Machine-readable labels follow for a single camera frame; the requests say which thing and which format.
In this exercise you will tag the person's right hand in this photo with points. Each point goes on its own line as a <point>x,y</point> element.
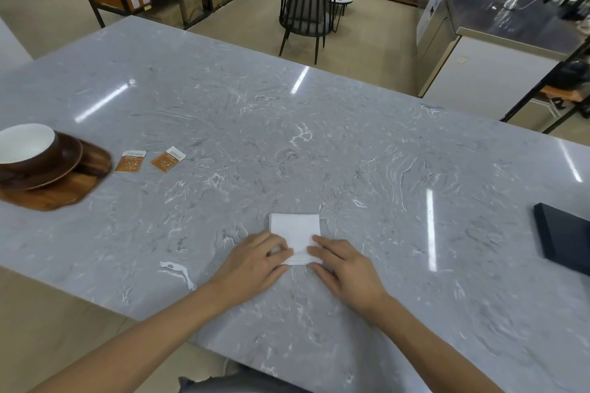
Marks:
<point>352,275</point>

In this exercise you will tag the person's left hand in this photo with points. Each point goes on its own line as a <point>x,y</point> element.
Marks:
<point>249,268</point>

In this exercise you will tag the person's right thumb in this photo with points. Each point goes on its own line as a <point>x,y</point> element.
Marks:
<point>319,270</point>

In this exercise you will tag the person's left thumb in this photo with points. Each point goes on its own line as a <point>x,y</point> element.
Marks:
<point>279,269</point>

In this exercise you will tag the white napkin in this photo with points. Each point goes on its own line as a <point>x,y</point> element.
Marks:
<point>295,229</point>

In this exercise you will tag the person's left forearm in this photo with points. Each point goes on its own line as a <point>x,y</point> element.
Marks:
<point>138,342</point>

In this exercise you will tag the person's right forearm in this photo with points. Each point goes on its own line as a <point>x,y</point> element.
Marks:
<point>428,351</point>

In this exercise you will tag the person's grey trousers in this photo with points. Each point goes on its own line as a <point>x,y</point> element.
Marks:
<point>239,383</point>

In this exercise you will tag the orange and white sachet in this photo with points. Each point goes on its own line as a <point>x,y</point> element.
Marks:
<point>167,159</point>
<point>130,161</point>

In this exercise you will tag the brown wooden serving tray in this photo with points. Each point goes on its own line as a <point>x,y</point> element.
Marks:
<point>69,192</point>

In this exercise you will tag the round dark wooden plate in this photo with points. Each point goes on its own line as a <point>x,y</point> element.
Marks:
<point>55,171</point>

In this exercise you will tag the flat black box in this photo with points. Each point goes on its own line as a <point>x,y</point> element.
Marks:
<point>564,236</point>

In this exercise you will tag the stainless steel counter cabinet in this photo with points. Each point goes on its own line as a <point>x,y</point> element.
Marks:
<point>479,61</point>

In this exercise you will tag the black slatted chair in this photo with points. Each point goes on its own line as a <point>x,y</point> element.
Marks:
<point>306,6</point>

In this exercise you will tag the plain brown cardboard box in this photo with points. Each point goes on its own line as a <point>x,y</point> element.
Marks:
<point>191,6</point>

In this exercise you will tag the white and brown bowl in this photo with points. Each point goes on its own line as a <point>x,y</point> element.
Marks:
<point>25,146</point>

